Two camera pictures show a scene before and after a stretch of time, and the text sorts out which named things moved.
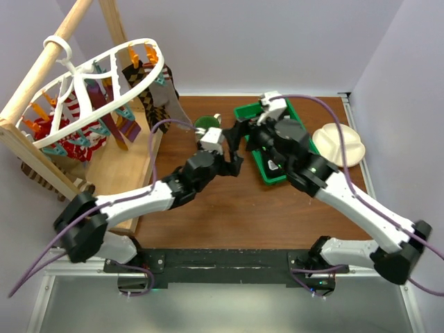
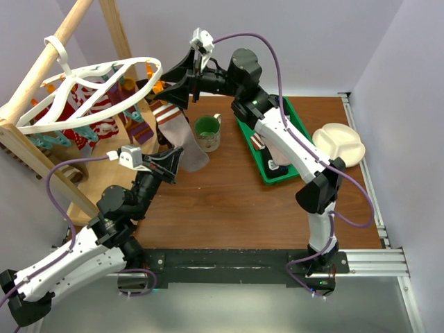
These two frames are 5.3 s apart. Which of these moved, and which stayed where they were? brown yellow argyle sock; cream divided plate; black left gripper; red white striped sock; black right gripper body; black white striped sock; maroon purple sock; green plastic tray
Moved: black left gripper; maroon purple sock; red white striped sock; brown yellow argyle sock; black right gripper body
Stayed: green plastic tray; black white striped sock; cream divided plate
